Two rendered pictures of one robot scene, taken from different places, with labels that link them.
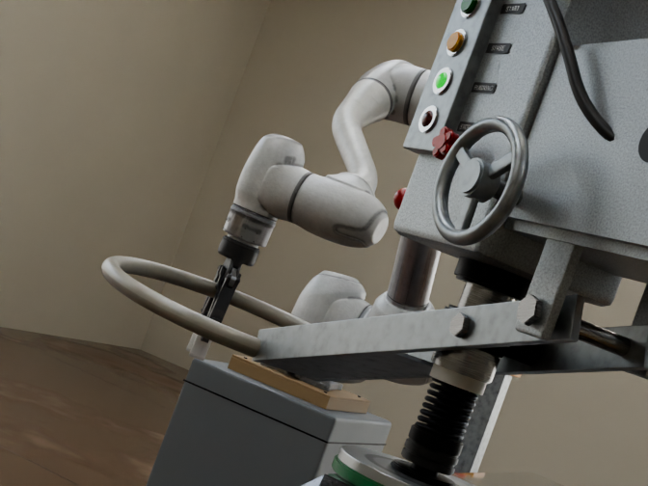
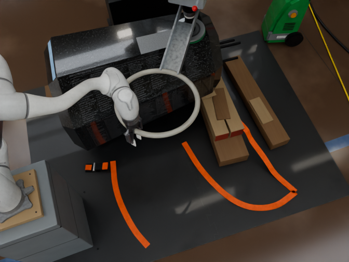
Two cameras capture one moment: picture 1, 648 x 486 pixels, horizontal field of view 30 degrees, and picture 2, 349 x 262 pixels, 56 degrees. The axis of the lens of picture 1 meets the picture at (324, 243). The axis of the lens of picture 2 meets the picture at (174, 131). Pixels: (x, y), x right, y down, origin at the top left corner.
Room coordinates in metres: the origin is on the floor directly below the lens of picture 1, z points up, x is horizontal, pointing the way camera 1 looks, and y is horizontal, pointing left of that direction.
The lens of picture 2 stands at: (2.67, 0.91, 2.56)
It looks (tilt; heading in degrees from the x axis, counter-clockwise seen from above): 63 degrees down; 229
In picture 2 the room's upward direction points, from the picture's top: 3 degrees counter-clockwise
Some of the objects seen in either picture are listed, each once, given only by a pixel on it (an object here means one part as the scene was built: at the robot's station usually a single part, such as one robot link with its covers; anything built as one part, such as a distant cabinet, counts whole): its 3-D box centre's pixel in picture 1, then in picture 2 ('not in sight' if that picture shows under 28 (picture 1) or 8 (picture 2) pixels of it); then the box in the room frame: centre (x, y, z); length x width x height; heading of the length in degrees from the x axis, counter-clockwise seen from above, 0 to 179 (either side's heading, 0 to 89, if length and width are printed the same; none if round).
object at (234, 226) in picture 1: (248, 228); (130, 116); (2.28, 0.14, 1.13); 0.09 x 0.09 x 0.06
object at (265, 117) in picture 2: not in sight; (260, 110); (1.18, 0.35, 0.12); 0.25 x 0.10 x 0.01; 68
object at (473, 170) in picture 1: (502, 191); not in sight; (1.34, -0.17, 1.25); 0.15 x 0.10 x 0.15; 28
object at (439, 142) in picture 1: (453, 147); not in sight; (1.43, -0.10, 1.29); 0.04 x 0.04 x 0.04; 28
